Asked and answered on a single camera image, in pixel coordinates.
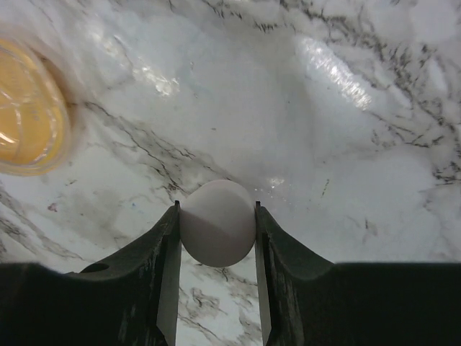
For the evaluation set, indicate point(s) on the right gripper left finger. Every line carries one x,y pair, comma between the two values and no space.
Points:
128,298

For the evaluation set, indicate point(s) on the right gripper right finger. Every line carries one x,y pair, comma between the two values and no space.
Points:
305,299

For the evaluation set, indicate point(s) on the white bottle cap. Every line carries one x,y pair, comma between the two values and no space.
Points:
217,223

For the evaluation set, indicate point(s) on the orange pill dish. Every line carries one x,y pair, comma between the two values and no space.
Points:
35,125

